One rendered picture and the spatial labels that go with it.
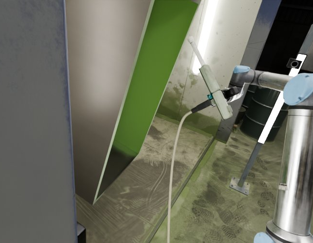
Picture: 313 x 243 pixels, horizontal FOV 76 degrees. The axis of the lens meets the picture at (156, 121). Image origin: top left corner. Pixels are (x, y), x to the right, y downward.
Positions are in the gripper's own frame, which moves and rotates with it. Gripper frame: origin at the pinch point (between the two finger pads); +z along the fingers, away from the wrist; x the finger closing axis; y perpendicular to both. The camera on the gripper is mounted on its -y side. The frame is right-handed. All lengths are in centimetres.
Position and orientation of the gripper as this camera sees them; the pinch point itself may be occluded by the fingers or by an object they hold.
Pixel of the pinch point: (212, 99)
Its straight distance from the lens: 112.8
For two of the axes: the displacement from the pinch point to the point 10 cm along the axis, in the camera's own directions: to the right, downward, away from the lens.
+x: -3.9, -9.2, 0.7
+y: -6.2, 3.1, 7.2
